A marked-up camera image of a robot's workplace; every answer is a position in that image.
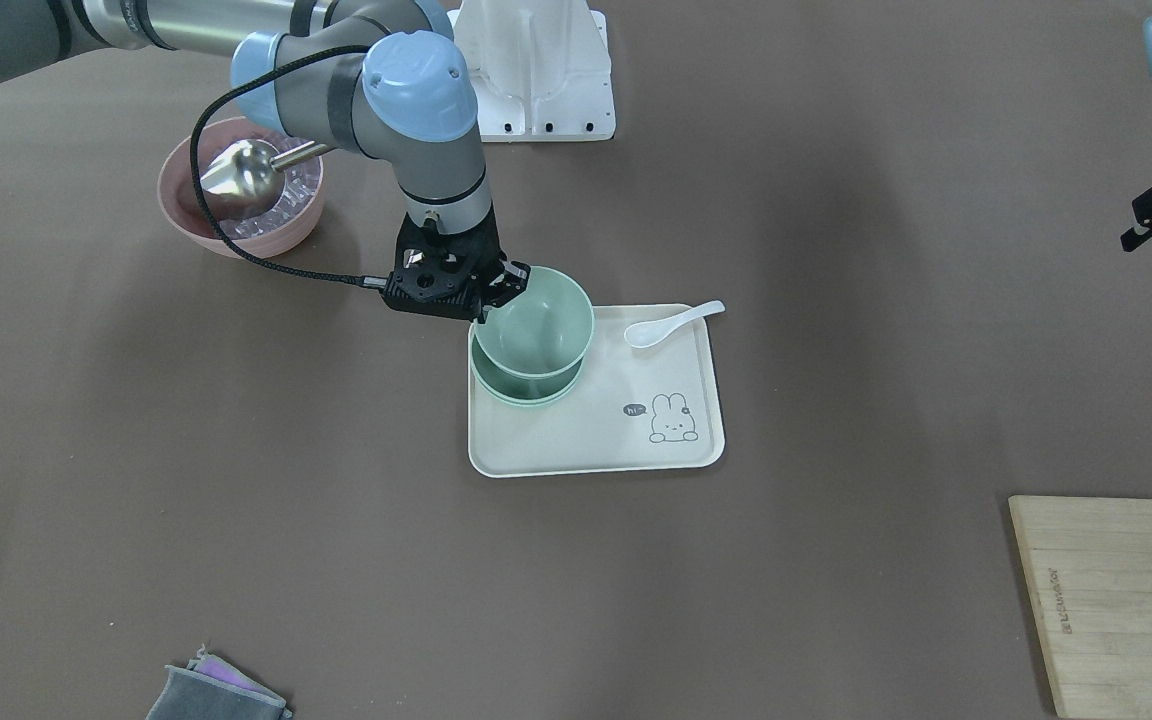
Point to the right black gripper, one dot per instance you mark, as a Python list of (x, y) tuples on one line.
[(510, 280)]

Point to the green bowl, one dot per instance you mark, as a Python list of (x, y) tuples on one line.
[(542, 333), (518, 392), (532, 353)]

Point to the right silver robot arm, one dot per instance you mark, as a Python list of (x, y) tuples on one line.
[(379, 78)]

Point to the green bowl on tray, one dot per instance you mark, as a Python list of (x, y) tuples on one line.
[(518, 392)]

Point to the white ceramic spoon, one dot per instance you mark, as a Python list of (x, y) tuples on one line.
[(650, 334)]

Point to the cream bunny tray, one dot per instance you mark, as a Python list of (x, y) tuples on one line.
[(631, 409)]

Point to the pink bowl with ice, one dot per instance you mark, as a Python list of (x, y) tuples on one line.
[(278, 230)]

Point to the metal ice scoop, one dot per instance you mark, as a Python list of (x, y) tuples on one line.
[(247, 178)]

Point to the bamboo cutting board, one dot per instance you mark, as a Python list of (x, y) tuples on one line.
[(1087, 563)]

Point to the grey folded cloth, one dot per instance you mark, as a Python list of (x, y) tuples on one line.
[(211, 687)]

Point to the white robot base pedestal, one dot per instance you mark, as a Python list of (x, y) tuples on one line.
[(542, 70)]

